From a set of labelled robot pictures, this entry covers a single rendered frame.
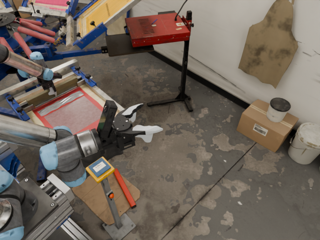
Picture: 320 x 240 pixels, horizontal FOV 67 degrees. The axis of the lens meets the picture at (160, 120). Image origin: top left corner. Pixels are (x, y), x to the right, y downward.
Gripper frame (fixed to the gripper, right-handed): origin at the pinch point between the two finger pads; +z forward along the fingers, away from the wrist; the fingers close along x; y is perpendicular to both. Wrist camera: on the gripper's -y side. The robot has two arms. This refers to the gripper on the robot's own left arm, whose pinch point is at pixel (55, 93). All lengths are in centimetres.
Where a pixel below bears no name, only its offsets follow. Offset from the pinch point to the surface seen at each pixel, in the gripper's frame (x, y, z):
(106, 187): 79, 12, 27
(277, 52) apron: 86, -193, 8
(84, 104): 21.4, -11.5, 5.3
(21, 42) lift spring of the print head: -59, -5, -17
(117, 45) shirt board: -32, -84, 6
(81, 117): 32.3, -2.4, 5.3
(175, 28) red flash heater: 5, -130, -10
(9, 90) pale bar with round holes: -22.8, 24.7, -3.2
